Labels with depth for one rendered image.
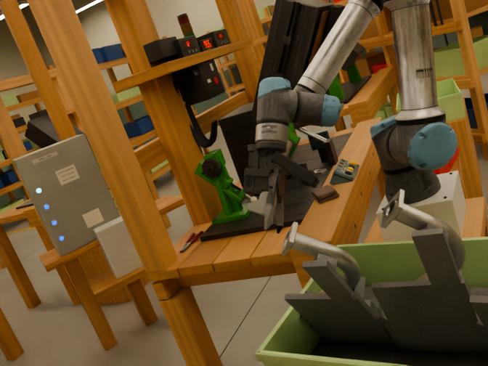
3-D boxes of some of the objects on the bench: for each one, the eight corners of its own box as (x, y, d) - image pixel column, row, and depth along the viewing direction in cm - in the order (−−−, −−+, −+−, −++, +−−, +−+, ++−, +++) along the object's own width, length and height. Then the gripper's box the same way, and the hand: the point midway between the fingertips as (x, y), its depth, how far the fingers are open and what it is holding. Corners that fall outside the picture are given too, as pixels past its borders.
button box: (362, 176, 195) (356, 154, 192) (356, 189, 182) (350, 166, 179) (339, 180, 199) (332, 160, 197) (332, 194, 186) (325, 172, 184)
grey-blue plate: (336, 158, 218) (327, 129, 215) (335, 160, 217) (327, 131, 213) (316, 163, 223) (308, 134, 219) (316, 164, 221) (306, 136, 217)
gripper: (258, 153, 121) (254, 232, 118) (239, 134, 102) (232, 228, 99) (293, 154, 118) (289, 234, 116) (278, 134, 99) (273, 230, 97)
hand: (275, 232), depth 107 cm, fingers open, 14 cm apart
